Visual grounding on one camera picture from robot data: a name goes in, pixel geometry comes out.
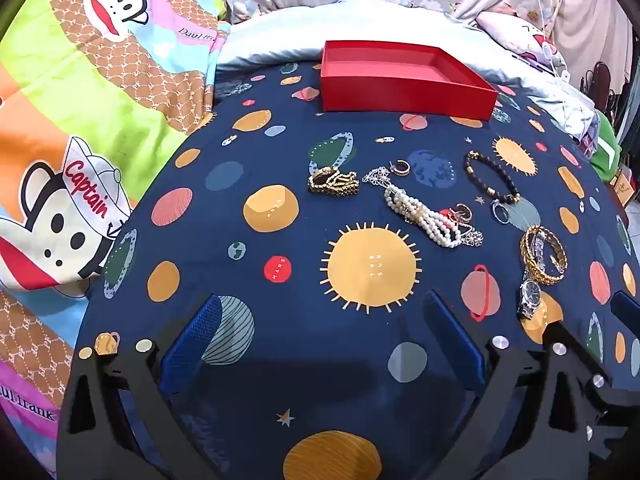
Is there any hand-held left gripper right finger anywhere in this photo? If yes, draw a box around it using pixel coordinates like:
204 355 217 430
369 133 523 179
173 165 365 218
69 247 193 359
422 289 601 480

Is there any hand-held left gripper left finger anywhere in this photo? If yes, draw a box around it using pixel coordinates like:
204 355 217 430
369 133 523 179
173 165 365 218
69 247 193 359
57 294 224 480

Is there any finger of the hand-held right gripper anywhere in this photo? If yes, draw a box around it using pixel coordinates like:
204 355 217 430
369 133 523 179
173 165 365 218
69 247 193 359
580 372 640 461
610 290 640 322

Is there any silver wristwatch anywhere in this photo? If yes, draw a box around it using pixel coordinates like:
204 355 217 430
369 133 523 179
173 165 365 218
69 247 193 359
516 237 547 321

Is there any gold bangle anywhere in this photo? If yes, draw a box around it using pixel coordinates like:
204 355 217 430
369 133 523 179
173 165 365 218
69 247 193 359
520 226 568 286

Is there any white pearl bracelet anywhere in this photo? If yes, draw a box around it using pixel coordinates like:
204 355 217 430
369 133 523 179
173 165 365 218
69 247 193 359
384 182 463 249

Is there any black bead bracelet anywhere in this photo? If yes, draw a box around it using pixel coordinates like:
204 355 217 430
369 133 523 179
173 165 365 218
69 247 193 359
465 150 521 206

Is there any gold chain bracelet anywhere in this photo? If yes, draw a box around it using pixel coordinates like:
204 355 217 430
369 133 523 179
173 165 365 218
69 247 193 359
306 165 361 198

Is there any red shallow box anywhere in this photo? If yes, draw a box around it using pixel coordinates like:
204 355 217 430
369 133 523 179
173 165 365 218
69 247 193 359
320 40 499 122

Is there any silver flower earring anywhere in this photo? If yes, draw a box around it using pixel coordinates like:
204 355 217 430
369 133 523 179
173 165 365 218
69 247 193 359
457 225 485 248
362 164 396 188

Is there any navy planet print blanket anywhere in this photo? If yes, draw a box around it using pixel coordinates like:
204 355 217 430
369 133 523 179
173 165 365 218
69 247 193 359
57 60 640 480

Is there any green cloth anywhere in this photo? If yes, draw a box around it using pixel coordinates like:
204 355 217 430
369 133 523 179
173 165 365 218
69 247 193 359
590 114 623 186

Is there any dark wooden chair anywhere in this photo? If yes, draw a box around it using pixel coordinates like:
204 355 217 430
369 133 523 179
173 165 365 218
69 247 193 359
580 60 615 111

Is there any colourful monkey print blanket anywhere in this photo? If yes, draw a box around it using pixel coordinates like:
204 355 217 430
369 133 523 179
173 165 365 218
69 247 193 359
0 0 232 461

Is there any pink cartoon pillow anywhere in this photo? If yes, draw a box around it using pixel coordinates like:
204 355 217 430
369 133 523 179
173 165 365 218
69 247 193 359
475 10 571 73

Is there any beige curtain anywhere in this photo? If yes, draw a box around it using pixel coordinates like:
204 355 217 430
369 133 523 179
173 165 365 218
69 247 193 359
552 0 633 86

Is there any light blue quilt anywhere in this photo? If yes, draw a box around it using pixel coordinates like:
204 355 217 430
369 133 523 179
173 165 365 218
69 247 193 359
215 0 601 137

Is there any white cable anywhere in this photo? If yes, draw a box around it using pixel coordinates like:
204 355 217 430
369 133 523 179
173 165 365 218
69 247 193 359
530 0 571 82

